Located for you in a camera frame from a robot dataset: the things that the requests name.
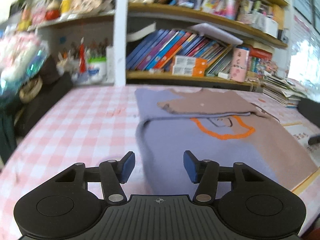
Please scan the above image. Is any white storage box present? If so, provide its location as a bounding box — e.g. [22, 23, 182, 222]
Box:
[257, 15, 279, 38]

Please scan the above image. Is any upper orange toothpaste box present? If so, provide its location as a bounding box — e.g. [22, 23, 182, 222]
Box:
[174, 55, 207, 67]

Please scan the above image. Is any woven wicker ring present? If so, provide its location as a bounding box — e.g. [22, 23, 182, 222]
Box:
[19, 77, 43, 104]

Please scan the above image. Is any pink checked cartoon desk mat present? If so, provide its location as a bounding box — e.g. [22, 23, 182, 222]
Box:
[0, 84, 320, 240]

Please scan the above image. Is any black fabric storage bag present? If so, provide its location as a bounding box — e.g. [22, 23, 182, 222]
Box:
[297, 98, 320, 124]

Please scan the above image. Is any stack of papers and notebooks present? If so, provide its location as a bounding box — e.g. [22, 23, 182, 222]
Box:
[263, 73, 308, 108]

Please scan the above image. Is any pink gradient bottle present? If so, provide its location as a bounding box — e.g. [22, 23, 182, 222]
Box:
[224, 0, 238, 20]

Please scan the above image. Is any red thick dictionary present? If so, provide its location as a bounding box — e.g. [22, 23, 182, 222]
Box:
[249, 48, 272, 60]

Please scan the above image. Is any pink sticker tumbler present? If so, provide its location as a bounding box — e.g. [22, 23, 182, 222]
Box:
[229, 47, 249, 82]

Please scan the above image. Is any wooden white bookshelf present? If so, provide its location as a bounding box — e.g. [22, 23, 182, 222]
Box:
[29, 0, 287, 87]

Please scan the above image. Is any orange toothpaste box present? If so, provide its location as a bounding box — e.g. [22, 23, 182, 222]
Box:
[174, 55, 207, 67]
[172, 65, 205, 77]

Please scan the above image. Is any purple pink orange sweater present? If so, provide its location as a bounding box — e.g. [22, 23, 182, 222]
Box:
[135, 88, 318, 195]

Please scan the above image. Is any lower orange toothpaste box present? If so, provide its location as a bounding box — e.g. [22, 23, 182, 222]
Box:
[172, 65, 205, 77]

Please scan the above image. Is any white charger cube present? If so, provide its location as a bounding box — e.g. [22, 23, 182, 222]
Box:
[218, 72, 230, 80]

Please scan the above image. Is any white green-lid pen jar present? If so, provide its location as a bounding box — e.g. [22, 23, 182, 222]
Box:
[88, 57, 107, 83]

